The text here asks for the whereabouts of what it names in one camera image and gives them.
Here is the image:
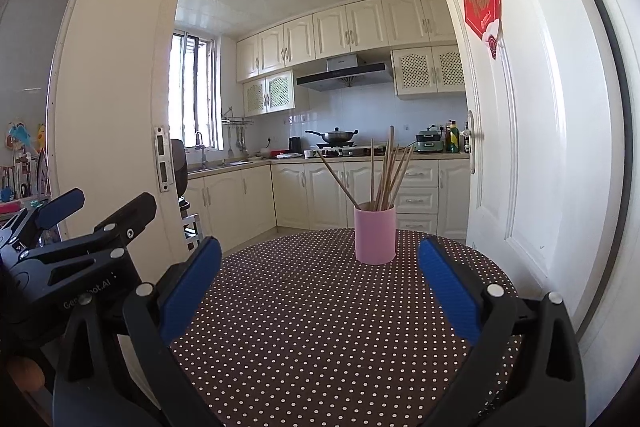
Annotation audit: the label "person's left hand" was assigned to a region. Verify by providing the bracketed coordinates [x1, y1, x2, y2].
[7, 353, 46, 394]

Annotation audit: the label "cream upper wall cabinets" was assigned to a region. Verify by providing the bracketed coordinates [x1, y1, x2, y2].
[235, 0, 458, 82]

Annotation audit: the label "metal door handle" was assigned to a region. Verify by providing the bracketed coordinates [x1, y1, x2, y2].
[465, 109, 486, 175]

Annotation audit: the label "group of wooden chopsticks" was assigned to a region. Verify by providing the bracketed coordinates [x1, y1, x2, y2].
[317, 125, 416, 211]

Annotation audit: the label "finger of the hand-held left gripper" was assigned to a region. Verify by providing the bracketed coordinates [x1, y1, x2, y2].
[0, 188, 86, 258]
[20, 193, 157, 285]

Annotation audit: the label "wall rack with utensils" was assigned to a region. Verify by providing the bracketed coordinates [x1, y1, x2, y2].
[221, 106, 255, 158]

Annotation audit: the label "white door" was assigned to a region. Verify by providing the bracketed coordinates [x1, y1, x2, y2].
[421, 0, 633, 348]

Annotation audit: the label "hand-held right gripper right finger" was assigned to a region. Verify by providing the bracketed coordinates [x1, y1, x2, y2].
[417, 237, 587, 427]

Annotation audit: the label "steel sink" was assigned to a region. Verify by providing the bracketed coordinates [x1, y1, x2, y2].
[187, 159, 253, 170]

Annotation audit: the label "metal door strike plate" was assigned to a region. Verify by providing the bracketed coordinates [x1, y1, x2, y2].
[154, 125, 170, 193]

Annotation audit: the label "cream lower kitchen cabinets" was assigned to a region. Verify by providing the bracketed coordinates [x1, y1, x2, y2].
[186, 157, 472, 253]

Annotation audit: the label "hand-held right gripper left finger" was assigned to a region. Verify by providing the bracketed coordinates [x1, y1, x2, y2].
[52, 236, 223, 427]

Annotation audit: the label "cream lattice door cabinet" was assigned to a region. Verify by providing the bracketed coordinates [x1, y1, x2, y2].
[391, 45, 467, 100]
[243, 70, 296, 118]

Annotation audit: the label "black range hood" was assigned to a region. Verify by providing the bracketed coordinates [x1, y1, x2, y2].
[296, 54, 394, 92]

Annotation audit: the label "black chair back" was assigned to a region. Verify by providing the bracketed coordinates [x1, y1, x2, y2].
[171, 139, 202, 253]

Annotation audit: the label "kitchen window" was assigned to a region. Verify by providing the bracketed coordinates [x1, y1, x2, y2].
[169, 29, 223, 152]

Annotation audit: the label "cluttered shelf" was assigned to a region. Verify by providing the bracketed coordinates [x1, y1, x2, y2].
[0, 152, 55, 220]

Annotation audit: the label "green countertop appliance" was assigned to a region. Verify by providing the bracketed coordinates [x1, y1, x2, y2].
[415, 124, 446, 154]

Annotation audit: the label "blue plush toy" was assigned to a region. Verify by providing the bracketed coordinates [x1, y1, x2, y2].
[7, 123, 36, 152]

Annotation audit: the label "black wok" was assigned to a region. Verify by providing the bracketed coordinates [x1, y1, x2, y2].
[305, 127, 359, 145]

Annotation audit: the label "black gas stove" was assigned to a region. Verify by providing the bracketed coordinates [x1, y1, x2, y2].
[312, 146, 386, 158]

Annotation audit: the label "pink cup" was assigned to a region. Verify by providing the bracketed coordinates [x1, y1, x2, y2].
[354, 203, 397, 266]

